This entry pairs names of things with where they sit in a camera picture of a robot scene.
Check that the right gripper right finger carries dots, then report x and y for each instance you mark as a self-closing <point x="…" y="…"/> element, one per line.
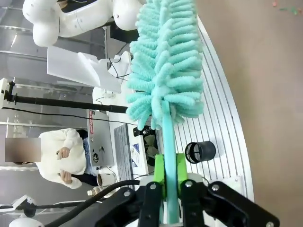
<point x="196" y="205"/>

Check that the green paper scrap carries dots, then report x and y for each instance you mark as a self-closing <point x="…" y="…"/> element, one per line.
<point x="284" y="9"/>

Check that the teal chenille duster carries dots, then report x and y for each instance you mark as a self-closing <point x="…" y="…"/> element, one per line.
<point x="165" y="59"/>

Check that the white box with blue label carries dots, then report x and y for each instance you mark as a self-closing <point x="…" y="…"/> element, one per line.
<point x="139" y="163"/>

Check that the white front camera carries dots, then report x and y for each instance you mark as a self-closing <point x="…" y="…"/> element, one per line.
<point x="4" y="92"/>

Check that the white grooved aluminium platform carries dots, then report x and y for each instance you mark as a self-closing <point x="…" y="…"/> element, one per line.
<point x="225" y="118"/>

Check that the paper coffee cup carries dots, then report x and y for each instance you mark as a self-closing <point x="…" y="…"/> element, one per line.
<point x="105" y="180"/>

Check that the grey keyboard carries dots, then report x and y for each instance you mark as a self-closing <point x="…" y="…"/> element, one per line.
<point x="123" y="153"/>

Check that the red paper scrap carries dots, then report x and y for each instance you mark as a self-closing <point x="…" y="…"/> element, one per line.
<point x="274" y="3"/>

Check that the small plastic bottle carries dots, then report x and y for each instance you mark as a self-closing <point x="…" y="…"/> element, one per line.
<point x="94" y="190"/>

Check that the black mesh pen cup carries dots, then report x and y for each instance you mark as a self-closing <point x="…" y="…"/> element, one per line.
<point x="206" y="151"/>

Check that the person in white sweater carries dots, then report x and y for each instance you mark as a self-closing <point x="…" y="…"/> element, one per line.
<point x="54" y="142"/>

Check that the black tripod pole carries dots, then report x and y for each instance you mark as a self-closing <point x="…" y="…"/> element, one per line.
<point x="59" y="102"/>

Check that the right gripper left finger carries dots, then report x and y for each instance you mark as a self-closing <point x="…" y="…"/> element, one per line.
<point x="149" y="205"/>

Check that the bystander hand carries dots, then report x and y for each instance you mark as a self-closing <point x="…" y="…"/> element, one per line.
<point x="64" y="153"/>
<point x="66" y="177"/>

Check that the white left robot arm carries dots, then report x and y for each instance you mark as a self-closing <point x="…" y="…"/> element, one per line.
<point x="45" y="28"/>

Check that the silver laptop with stickers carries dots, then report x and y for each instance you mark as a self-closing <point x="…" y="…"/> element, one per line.
<point x="99" y="142"/>

